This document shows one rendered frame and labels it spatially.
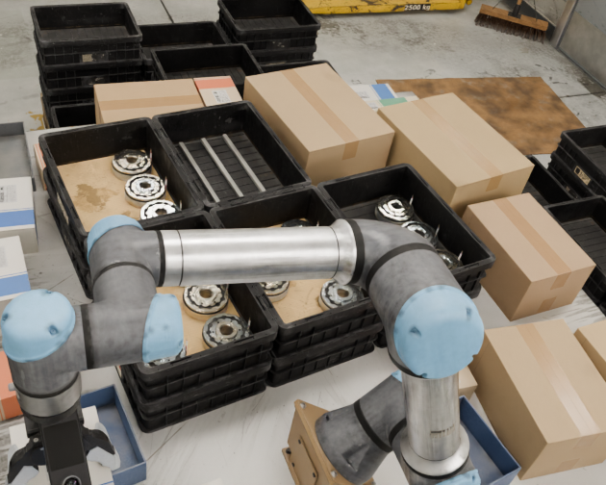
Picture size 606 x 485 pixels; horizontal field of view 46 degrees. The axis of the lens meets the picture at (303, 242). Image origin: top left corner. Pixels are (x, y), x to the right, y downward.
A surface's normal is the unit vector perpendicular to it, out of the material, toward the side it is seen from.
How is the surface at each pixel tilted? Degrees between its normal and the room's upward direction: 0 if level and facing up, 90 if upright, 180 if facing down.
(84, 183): 0
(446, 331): 79
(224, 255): 41
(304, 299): 0
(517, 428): 90
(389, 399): 46
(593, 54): 90
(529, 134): 0
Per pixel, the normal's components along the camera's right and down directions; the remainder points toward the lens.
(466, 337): 0.25, 0.54
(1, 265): 0.15, -0.71
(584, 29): -0.92, 0.17
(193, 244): 0.31, -0.44
